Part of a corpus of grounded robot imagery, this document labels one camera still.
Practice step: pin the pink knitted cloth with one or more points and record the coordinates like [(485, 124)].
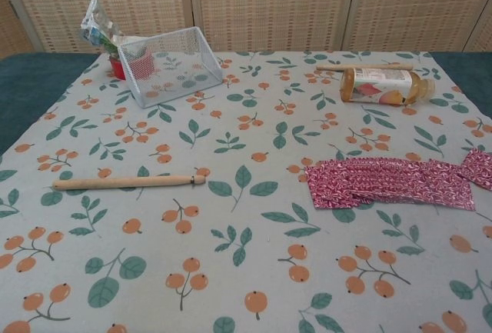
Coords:
[(369, 183)]

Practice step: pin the floral leaf berry tablecloth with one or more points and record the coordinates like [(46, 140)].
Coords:
[(230, 194)]

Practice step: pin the plain wooden stick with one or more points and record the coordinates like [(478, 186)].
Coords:
[(346, 67)]

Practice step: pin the bamboo folding screen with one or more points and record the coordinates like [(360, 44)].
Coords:
[(269, 6)]

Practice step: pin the amber drink bottle with label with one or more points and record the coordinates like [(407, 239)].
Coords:
[(380, 85)]

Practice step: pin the small red cup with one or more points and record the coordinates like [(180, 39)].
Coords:
[(117, 67)]

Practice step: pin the crumpled silver snack bag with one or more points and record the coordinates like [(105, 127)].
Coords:
[(98, 27)]

